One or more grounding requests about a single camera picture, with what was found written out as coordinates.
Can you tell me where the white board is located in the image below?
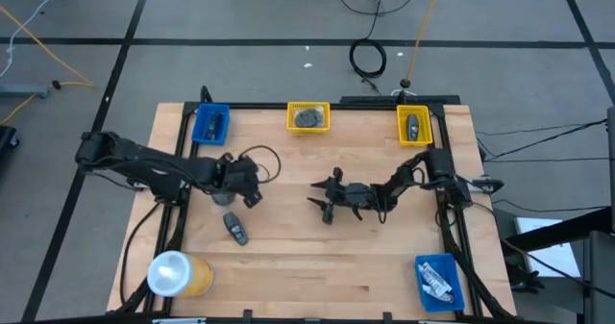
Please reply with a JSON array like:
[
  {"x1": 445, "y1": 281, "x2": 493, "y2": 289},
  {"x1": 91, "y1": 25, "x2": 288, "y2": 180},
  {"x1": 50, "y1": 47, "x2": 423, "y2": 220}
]
[{"x1": 513, "y1": 216, "x2": 582, "y2": 280}]

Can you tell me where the grey floor base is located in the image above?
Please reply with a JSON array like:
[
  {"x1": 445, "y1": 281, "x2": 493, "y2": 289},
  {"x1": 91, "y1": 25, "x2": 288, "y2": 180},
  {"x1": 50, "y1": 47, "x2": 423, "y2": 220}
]
[{"x1": 0, "y1": 82, "x2": 52, "y2": 100}]

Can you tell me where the small white toothpaste tube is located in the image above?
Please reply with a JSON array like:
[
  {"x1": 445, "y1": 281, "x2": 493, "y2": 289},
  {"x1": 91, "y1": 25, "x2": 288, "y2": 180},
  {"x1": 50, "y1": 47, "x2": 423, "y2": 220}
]
[{"x1": 418, "y1": 262, "x2": 452, "y2": 292}]

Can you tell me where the white floor cable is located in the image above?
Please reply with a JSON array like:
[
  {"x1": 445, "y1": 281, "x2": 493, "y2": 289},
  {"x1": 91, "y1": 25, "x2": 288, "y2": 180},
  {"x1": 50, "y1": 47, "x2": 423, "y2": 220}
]
[{"x1": 0, "y1": 0, "x2": 67, "y2": 79}]

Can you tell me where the red white packet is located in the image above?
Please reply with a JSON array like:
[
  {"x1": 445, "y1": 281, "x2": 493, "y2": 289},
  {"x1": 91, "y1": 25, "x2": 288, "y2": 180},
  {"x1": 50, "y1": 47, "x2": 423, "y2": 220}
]
[{"x1": 421, "y1": 286, "x2": 455, "y2": 305}]

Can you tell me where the yellow hanging cable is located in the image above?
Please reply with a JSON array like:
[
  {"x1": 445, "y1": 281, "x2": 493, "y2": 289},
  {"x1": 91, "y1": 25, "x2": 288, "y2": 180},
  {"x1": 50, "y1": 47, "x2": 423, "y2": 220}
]
[{"x1": 406, "y1": 0, "x2": 446, "y2": 83}]

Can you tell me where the black diagonal beam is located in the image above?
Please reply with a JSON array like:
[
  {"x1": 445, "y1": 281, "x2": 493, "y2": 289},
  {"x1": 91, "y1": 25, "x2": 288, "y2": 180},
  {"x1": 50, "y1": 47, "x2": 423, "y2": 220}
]
[{"x1": 502, "y1": 207, "x2": 615, "y2": 253}]

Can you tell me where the black table frame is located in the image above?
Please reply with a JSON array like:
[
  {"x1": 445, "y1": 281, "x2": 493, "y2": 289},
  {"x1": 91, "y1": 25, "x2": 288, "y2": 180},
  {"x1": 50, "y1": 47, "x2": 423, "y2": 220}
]
[{"x1": 114, "y1": 86, "x2": 518, "y2": 324}]

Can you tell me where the black caster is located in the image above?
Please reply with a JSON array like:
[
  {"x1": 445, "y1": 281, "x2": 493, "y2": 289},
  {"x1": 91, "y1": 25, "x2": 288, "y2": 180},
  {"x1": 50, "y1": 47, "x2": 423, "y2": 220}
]
[{"x1": 0, "y1": 125, "x2": 20, "y2": 152}]

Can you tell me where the coiled black floor cable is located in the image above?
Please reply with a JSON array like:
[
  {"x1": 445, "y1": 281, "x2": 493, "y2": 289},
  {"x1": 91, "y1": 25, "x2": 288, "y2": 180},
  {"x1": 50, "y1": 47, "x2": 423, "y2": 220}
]
[{"x1": 348, "y1": 37, "x2": 388, "y2": 93}]

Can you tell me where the white and yellow cylinder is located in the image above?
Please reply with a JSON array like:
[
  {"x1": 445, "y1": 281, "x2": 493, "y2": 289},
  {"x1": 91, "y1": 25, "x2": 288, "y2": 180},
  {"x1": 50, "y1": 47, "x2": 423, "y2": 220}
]
[{"x1": 146, "y1": 250, "x2": 215, "y2": 299}]

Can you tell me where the bagged grey sponge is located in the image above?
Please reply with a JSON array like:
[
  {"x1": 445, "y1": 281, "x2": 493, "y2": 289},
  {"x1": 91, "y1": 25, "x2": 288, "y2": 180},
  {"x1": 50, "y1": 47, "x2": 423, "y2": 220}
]
[
  {"x1": 210, "y1": 191, "x2": 237, "y2": 208},
  {"x1": 293, "y1": 106, "x2": 327, "y2": 129}
]

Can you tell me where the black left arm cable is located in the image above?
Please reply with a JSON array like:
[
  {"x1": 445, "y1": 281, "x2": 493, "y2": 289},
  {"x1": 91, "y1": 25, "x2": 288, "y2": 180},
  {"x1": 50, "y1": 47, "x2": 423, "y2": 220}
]
[{"x1": 236, "y1": 144, "x2": 283, "y2": 186}]

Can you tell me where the yellow floor cable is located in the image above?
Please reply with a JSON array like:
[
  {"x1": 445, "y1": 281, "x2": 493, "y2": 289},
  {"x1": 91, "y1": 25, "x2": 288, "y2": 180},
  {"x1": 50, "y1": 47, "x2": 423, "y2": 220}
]
[{"x1": 0, "y1": 1, "x2": 96, "y2": 126}]

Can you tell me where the yellow plastic basket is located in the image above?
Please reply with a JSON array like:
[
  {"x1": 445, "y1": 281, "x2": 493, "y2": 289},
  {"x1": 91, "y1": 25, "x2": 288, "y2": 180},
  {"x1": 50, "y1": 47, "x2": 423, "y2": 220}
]
[
  {"x1": 396, "y1": 104, "x2": 434, "y2": 148},
  {"x1": 286, "y1": 101, "x2": 332, "y2": 136}
]

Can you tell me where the blue plastic basket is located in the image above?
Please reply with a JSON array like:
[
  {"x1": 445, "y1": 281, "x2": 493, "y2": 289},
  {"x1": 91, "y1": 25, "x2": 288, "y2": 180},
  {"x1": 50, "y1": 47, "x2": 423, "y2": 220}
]
[
  {"x1": 190, "y1": 103, "x2": 231, "y2": 146},
  {"x1": 414, "y1": 253, "x2": 466, "y2": 314}
]

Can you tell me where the black cable foot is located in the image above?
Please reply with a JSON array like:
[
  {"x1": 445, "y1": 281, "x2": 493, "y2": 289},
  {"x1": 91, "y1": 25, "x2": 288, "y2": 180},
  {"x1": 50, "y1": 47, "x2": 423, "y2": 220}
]
[{"x1": 391, "y1": 77, "x2": 419, "y2": 97}]

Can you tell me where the grey cabinet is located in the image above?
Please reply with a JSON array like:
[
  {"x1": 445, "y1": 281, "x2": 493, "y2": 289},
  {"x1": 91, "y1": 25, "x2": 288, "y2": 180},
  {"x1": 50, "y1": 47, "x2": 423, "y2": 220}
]
[{"x1": 583, "y1": 230, "x2": 615, "y2": 324}]

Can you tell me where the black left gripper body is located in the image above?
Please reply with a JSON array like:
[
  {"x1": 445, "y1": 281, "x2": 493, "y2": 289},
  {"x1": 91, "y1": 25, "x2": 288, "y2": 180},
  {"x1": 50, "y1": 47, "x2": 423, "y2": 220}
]
[{"x1": 215, "y1": 153, "x2": 264, "y2": 210}]

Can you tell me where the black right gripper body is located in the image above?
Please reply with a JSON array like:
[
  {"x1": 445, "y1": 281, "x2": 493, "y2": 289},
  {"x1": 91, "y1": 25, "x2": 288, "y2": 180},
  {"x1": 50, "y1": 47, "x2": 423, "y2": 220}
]
[{"x1": 322, "y1": 168, "x2": 381, "y2": 225}]

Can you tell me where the black flat bar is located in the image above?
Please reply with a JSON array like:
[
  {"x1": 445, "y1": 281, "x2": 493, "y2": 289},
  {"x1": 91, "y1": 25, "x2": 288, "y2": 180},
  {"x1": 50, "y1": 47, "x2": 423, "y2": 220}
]
[{"x1": 338, "y1": 94, "x2": 462, "y2": 107}]

